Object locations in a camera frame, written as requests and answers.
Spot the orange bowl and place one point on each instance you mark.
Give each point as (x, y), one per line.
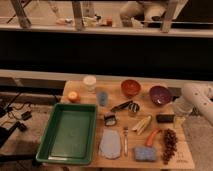
(130, 88)

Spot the black eraser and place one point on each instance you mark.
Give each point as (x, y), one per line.
(161, 118)

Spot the light blue cloth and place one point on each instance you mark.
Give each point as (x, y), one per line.
(110, 145)

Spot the orange fruit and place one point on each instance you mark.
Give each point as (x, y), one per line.
(73, 97)

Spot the blue sponge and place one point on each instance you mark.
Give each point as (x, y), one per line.
(145, 154)

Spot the orange carrot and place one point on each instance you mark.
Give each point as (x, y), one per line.
(151, 137)

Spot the peeled banana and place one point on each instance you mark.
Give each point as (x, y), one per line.
(142, 125)

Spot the clear plastic cup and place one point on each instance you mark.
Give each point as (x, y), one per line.
(90, 83)

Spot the bunch of dark grapes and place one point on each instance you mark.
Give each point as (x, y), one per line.
(170, 145)

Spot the green plastic tray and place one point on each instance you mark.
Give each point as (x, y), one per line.
(69, 135)

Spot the purple bowl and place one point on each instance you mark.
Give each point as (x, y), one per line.
(160, 95)

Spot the black binder clip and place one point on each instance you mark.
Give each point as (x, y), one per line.
(110, 120)

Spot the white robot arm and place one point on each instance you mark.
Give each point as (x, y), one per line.
(194, 95)

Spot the small blue cup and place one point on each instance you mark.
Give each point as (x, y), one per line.
(102, 98)

